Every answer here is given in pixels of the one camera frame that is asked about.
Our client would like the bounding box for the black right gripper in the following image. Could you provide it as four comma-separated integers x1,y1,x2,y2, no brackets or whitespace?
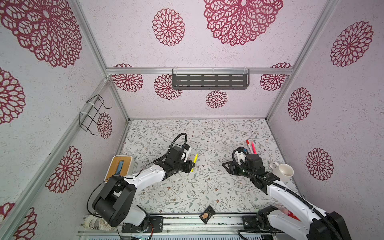
221,161,254,181

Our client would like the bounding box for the yellow highlighter pen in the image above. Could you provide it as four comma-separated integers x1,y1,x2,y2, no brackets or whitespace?
191,154,199,173

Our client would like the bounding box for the white red marker pen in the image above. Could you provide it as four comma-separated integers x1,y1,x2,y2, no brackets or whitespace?
246,140,254,154

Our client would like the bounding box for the pink highlighter pen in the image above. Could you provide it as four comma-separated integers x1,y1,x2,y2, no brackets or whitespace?
251,141,257,154

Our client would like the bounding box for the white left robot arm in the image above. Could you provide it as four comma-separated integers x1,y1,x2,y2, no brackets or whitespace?
92,145,196,231

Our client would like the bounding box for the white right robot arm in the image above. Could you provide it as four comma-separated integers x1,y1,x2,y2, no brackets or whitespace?
223,148,351,240

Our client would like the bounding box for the black snack packet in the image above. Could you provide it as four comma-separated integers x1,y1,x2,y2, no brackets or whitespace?
199,205,216,225

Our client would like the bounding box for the white ceramic mug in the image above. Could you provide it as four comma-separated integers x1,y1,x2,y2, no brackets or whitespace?
270,162,295,183

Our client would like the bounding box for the white wooden tissue box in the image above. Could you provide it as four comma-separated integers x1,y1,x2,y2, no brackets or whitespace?
105,155,135,182

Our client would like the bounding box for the pink plush toy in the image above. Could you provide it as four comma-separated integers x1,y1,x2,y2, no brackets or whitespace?
278,207,300,221

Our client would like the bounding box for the crumpled white cloth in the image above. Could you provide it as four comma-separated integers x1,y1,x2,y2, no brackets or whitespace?
83,215,114,232

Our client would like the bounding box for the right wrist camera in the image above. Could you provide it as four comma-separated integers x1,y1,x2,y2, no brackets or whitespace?
235,147,249,165

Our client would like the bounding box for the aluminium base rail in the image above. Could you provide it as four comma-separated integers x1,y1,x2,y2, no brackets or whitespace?
77,212,289,236

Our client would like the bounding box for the dark metal wall shelf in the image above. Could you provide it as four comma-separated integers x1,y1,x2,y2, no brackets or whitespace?
171,69,250,90

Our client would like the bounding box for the black wire wall rack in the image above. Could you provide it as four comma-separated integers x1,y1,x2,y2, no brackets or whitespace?
79,95,113,139

